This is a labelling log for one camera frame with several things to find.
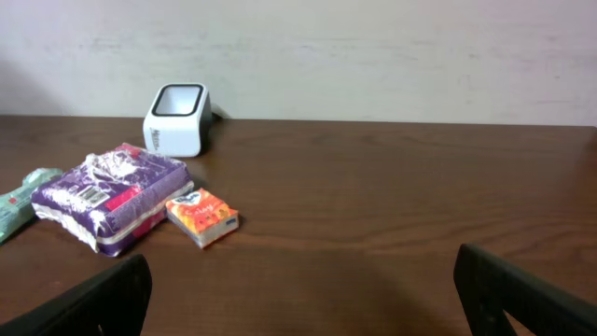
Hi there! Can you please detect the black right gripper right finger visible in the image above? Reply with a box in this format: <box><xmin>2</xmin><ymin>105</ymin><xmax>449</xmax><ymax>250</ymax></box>
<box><xmin>453</xmin><ymin>244</ymin><xmax>596</xmax><ymax>336</ymax></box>

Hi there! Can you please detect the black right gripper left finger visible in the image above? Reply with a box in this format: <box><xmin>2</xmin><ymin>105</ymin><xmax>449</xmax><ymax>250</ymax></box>
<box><xmin>1</xmin><ymin>255</ymin><xmax>152</xmax><ymax>336</ymax></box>

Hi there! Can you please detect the purple tissue pack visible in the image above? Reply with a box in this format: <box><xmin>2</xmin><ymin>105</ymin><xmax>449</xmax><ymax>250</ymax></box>
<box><xmin>31</xmin><ymin>143</ymin><xmax>194</xmax><ymax>257</ymax></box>

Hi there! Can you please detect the orange tissue pack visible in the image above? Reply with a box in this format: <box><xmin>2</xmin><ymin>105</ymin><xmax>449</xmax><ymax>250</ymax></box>
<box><xmin>166</xmin><ymin>189</ymin><xmax>240</xmax><ymax>249</ymax></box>

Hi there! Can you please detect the teal snack packet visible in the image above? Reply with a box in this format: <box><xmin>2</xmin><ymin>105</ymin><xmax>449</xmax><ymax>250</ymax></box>
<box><xmin>1</xmin><ymin>168</ymin><xmax>62</xmax><ymax>244</ymax></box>

